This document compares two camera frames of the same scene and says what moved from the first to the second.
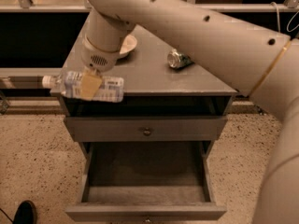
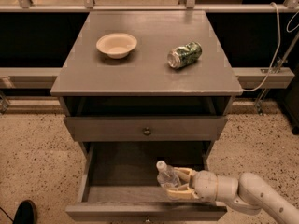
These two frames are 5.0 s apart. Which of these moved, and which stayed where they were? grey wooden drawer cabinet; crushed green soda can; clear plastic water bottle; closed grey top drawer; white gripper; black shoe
Moved: clear plastic water bottle; white gripper
Stayed: closed grey top drawer; crushed green soda can; black shoe; grey wooden drawer cabinet
